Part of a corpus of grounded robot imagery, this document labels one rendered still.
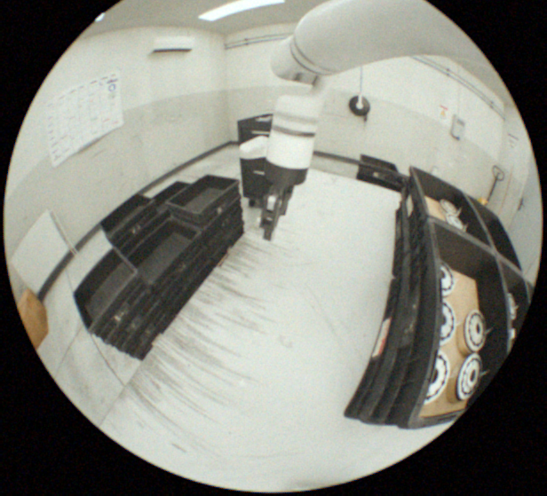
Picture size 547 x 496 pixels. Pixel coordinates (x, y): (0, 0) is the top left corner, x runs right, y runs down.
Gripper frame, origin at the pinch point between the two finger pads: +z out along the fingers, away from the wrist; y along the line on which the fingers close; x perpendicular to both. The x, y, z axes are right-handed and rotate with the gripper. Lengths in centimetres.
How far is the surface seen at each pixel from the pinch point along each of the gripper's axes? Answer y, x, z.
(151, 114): 150, 236, -2
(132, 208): 27, 111, 49
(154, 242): 14, 71, 53
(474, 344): -24, -48, -6
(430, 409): -35, -38, -1
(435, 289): -15.4, -27.1, -10.1
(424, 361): -25.8, -24.8, -8.5
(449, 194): 36, -63, -13
